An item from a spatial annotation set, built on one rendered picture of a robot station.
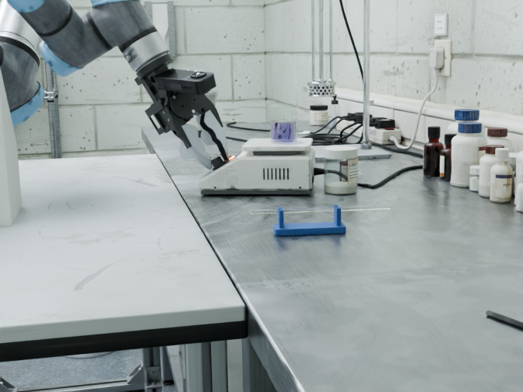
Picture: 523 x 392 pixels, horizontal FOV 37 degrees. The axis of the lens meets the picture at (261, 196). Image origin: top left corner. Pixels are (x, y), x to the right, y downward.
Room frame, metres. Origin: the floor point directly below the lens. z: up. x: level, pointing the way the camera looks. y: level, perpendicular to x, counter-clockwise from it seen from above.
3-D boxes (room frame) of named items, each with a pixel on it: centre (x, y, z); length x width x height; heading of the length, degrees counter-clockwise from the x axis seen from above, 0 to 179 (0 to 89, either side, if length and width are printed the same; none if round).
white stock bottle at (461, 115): (1.50, -0.40, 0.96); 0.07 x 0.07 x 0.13
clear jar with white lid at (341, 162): (1.36, -0.14, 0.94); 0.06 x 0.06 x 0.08
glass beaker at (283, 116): (1.39, -0.04, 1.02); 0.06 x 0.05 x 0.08; 150
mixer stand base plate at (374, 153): (1.84, -0.14, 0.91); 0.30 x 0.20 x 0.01; 102
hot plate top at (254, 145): (1.40, -0.03, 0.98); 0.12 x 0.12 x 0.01; 83
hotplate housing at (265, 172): (1.40, -0.01, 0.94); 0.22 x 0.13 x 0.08; 83
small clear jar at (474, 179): (1.34, -0.39, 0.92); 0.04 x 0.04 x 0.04
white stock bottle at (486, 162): (1.29, -0.39, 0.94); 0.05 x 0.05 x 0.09
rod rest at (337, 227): (1.06, -0.07, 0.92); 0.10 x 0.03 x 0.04; 95
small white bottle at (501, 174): (1.25, -0.39, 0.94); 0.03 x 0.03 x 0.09
